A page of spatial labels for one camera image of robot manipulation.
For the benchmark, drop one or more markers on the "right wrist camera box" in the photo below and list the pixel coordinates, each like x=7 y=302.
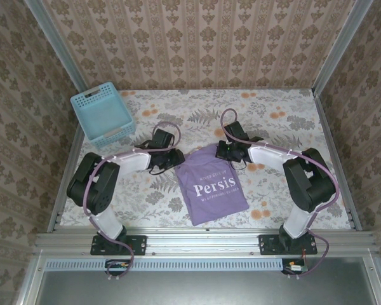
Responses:
x=238 y=130

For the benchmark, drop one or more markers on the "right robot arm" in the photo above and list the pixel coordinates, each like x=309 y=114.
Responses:
x=308 y=187

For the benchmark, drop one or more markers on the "purple t-shirt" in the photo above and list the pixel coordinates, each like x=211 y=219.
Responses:
x=209 y=190

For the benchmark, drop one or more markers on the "light blue plastic basket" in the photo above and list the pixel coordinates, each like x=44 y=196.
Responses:
x=101 y=111

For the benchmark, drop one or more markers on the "aluminium table side rail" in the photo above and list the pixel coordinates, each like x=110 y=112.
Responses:
x=76 y=144
x=329 y=133

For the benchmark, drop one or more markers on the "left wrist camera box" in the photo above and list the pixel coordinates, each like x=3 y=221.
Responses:
x=163 y=138

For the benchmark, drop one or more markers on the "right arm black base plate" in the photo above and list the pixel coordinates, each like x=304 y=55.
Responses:
x=266 y=244

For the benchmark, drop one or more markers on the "aluminium frame post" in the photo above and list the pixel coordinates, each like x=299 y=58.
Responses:
x=339 y=47
x=60 y=52

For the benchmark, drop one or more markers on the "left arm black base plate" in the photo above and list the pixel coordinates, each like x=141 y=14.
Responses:
x=138 y=244

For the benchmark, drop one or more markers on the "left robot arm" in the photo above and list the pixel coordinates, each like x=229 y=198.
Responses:
x=92 y=190

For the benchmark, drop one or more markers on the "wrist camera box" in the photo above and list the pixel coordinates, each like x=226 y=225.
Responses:
x=238 y=130
x=163 y=138

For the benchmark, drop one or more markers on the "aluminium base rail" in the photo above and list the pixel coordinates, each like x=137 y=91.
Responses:
x=203 y=243

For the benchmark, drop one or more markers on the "grey metal panel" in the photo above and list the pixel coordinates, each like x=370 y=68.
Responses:
x=209 y=289

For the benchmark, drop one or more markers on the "small connector board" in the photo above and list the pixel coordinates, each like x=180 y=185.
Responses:
x=117 y=265
x=295 y=268

